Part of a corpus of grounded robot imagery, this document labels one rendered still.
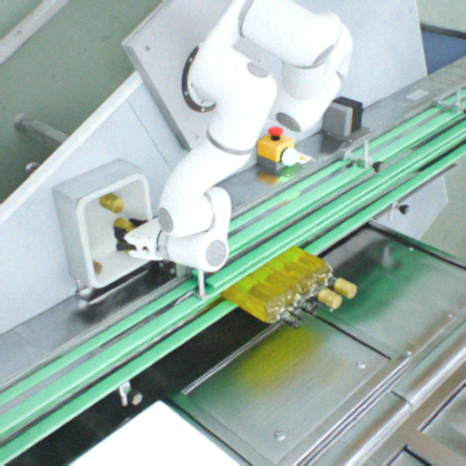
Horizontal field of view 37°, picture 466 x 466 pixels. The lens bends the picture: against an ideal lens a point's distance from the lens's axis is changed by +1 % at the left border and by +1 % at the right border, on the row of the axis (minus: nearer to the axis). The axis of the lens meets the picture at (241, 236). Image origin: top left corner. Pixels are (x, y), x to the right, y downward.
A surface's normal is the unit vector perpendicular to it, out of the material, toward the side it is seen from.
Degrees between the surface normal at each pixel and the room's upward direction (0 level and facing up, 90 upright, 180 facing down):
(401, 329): 90
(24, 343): 90
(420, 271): 90
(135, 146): 0
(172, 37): 4
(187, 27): 4
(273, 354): 90
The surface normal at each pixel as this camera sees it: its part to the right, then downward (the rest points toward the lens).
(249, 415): -0.02, -0.83
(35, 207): 0.72, 0.37
